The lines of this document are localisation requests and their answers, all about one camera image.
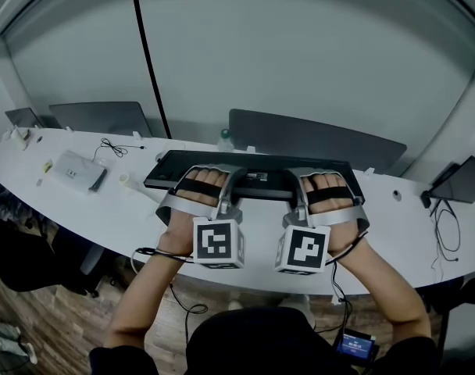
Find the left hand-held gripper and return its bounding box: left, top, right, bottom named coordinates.
left=155, top=163, right=248, bottom=270

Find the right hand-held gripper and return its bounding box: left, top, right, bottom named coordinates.
left=274, top=166, right=370, bottom=276

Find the black keyboard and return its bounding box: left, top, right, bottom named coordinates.
left=143, top=149, right=366, bottom=206

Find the person's right forearm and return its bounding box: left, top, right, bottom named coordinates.
left=327, top=236, right=433, bottom=345

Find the person's left forearm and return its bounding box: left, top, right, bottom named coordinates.
left=104, top=248, right=195, bottom=349

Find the person's right hand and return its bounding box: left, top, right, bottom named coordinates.
left=302, top=172, right=366, bottom=258

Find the person's left hand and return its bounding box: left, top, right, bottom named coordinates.
left=157, top=169, right=230, bottom=258

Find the clear bottle green cap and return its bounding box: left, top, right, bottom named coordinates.
left=217, top=128, right=235, bottom=152

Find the person's pale trouser leg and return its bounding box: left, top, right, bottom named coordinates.
left=284, top=294, right=316, bottom=327

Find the medium grey desk divider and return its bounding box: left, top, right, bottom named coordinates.
left=48, top=101, right=153, bottom=137

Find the white flat box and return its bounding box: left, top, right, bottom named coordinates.
left=52, top=149, right=109, bottom=195

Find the black flat monitor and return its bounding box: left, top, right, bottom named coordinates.
left=428, top=155, right=475, bottom=205

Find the small blue screen device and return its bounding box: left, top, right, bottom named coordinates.
left=336, top=330, right=380, bottom=363

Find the person's black shirt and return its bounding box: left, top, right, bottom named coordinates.
left=89, top=306, right=441, bottom=375

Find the black office chair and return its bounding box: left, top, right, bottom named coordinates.
left=416, top=275, right=475, bottom=316
left=0, top=216, right=117, bottom=298

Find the small white tan holder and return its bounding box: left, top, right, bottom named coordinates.
left=10, top=127, right=30, bottom=150

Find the crumpled plastic sheet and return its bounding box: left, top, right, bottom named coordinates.
left=0, top=173, right=51, bottom=234

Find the small grey desk divider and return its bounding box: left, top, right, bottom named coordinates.
left=5, top=107, right=63, bottom=129

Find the thin gripper cable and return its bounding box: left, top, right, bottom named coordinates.
left=130, top=246, right=209, bottom=345
left=323, top=230, right=370, bottom=330

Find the thin black coiled cable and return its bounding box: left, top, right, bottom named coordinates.
left=91, top=137, right=147, bottom=163

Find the long black adapter cable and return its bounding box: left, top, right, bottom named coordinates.
left=430, top=199, right=462, bottom=280

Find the thick black hanging cable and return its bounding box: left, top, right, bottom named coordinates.
left=130, top=0, right=172, bottom=139

